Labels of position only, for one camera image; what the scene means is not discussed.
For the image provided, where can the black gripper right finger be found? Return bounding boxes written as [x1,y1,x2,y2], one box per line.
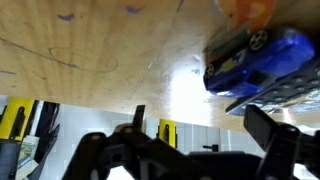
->
[243,105,300,180]

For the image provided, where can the yellow tripod leg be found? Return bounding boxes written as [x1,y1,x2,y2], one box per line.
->
[156,119,177,148]
[0,97,34,141]

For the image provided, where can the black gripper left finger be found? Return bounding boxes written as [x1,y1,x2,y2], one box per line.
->
[62,105,145,180]

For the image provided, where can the yellow tripod leg right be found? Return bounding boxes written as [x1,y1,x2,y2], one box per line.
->
[156,119,177,148]

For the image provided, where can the wooden table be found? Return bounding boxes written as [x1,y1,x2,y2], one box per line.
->
[0,0,242,130]

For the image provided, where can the blue toy car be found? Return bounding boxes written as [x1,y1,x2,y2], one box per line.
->
[203,27,316,98]

